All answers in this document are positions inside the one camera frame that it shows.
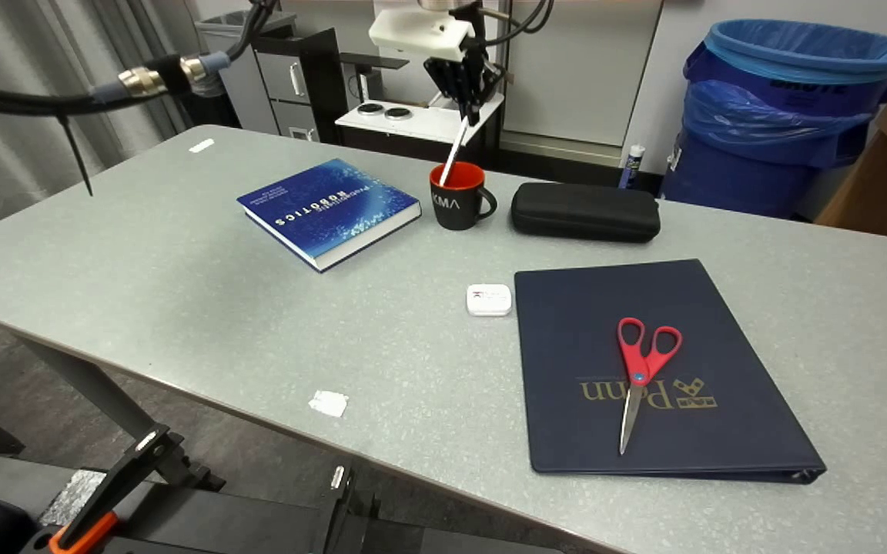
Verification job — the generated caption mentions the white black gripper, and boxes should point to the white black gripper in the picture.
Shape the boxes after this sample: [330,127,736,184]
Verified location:
[367,0,487,124]

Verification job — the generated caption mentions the white pen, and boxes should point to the white pen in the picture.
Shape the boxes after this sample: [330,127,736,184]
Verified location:
[435,118,471,189]

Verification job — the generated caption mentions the black mug red interior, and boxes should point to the black mug red interior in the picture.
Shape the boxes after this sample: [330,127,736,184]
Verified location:
[430,160,495,230]

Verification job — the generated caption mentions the white side table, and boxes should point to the white side table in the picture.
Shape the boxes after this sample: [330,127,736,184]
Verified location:
[340,91,505,146]

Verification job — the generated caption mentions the grey filing cabinet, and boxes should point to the grey filing cabinet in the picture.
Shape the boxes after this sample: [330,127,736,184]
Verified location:
[254,28,349,141]

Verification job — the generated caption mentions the clear spray bottle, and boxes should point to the clear spray bottle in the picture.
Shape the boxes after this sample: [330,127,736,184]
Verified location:
[620,146,643,190]

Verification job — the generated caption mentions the blue hardcover book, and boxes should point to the blue hardcover book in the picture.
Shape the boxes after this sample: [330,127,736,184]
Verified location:
[241,160,420,273]

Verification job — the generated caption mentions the black zippered case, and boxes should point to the black zippered case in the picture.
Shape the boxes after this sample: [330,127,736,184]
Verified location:
[507,182,661,243]

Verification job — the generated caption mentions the small white square case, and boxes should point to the small white square case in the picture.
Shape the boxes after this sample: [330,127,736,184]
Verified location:
[465,282,511,316]

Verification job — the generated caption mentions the white tape piece far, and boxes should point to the white tape piece far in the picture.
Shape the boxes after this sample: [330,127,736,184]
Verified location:
[188,140,215,154]

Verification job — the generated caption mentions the white tape piece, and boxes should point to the white tape piece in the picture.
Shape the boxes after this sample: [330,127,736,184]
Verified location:
[188,140,215,154]
[308,390,349,418]

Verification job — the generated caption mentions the blue trash bin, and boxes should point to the blue trash bin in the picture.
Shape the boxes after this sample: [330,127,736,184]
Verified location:
[661,18,887,218]

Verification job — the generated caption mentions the navy blue folder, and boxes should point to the navy blue folder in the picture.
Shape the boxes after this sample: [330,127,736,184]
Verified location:
[513,259,824,484]

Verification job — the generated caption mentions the white tape piece near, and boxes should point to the white tape piece near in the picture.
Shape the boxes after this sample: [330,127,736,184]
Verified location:
[308,390,349,418]

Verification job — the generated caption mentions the black robot cable hose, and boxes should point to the black robot cable hose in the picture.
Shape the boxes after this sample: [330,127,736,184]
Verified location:
[0,0,284,200]

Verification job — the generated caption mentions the red handled scissors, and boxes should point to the red handled scissors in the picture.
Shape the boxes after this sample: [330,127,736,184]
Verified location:
[616,316,685,456]

